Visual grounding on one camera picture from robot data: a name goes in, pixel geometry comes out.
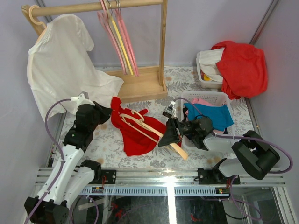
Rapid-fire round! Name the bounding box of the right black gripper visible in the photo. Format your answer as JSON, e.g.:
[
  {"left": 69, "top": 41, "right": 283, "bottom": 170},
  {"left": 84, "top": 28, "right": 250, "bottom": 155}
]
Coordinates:
[{"left": 158, "top": 118, "right": 197, "bottom": 148}]

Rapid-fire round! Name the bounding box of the red t shirt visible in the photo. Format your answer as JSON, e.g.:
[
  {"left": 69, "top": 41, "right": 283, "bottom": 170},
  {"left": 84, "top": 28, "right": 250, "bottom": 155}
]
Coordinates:
[{"left": 110, "top": 96, "right": 182, "bottom": 157}]

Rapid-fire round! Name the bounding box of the light wooden hanger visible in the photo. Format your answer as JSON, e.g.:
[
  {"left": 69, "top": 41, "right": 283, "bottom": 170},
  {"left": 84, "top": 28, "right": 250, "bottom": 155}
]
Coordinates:
[{"left": 119, "top": 110, "right": 189, "bottom": 161}]

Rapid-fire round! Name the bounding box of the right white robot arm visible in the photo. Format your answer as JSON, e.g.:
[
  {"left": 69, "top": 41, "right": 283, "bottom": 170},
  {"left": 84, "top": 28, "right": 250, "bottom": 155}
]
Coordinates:
[{"left": 158, "top": 115, "right": 280, "bottom": 184}]

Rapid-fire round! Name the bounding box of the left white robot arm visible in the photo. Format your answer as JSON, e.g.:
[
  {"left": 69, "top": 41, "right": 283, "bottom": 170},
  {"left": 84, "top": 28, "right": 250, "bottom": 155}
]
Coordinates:
[{"left": 24, "top": 97, "right": 113, "bottom": 224}]

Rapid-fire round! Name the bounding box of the yellow hanger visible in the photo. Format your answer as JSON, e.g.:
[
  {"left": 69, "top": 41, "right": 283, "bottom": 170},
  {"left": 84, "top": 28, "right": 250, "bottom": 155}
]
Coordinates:
[{"left": 106, "top": 0, "right": 133, "bottom": 75}]

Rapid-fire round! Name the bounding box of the white t shirt on hanger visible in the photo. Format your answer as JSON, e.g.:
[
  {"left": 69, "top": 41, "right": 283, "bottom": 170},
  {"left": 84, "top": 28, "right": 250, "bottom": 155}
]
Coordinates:
[{"left": 27, "top": 14, "right": 124, "bottom": 119}]

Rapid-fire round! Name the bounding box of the pink hanger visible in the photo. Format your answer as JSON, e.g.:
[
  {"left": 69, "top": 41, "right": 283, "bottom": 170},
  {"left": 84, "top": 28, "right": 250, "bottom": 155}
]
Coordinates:
[
  {"left": 115, "top": 0, "right": 139, "bottom": 77},
  {"left": 97, "top": 0, "right": 128, "bottom": 75}
]

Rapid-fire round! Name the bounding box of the wooden hanger with white shirt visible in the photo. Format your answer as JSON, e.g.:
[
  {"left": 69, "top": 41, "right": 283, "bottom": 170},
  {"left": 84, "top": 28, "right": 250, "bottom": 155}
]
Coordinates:
[{"left": 21, "top": 5, "right": 47, "bottom": 36}]

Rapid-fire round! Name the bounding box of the pink garment in basket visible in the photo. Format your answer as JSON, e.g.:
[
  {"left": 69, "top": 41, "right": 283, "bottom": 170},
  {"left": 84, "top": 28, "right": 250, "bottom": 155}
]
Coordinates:
[{"left": 191, "top": 98, "right": 226, "bottom": 134}]

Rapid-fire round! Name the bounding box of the wooden clothes rack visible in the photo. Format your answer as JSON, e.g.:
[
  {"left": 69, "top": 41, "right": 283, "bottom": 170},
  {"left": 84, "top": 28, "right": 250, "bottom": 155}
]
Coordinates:
[{"left": 32, "top": 0, "right": 168, "bottom": 103}]

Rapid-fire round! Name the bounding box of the rear white basket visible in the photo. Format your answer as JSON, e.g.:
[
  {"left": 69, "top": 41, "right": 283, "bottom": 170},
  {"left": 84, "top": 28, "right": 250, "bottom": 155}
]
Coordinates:
[{"left": 196, "top": 52, "right": 222, "bottom": 89}]

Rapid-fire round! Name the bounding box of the white garment in rear basket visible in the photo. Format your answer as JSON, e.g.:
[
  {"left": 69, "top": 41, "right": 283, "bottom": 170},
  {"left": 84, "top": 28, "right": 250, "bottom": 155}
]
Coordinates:
[{"left": 198, "top": 48, "right": 224, "bottom": 83}]

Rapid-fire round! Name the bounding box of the red garment on rear basket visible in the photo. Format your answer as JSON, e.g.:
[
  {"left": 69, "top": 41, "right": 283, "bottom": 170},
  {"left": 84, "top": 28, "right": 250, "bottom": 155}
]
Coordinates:
[{"left": 211, "top": 41, "right": 268, "bottom": 99}]

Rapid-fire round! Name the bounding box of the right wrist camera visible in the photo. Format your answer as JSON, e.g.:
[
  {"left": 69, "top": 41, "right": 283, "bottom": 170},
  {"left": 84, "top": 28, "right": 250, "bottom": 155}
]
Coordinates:
[{"left": 162, "top": 101, "right": 177, "bottom": 118}]

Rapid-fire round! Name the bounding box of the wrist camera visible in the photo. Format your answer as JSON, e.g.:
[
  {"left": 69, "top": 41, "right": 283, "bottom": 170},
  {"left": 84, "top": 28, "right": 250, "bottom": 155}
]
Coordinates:
[
  {"left": 162, "top": 101, "right": 177, "bottom": 118},
  {"left": 70, "top": 91, "right": 95, "bottom": 107}
]

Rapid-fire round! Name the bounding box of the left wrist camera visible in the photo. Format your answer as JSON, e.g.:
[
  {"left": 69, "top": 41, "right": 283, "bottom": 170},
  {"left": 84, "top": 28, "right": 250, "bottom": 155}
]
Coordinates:
[{"left": 70, "top": 91, "right": 95, "bottom": 107}]

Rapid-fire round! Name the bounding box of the aluminium rail frame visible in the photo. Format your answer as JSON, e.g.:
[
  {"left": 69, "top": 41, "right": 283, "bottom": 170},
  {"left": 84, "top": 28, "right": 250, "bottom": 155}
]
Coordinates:
[{"left": 23, "top": 167, "right": 288, "bottom": 224}]

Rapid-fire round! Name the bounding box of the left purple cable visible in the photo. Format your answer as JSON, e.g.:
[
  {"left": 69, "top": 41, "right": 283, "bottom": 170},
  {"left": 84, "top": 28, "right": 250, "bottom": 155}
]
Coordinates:
[{"left": 23, "top": 98, "right": 72, "bottom": 224}]

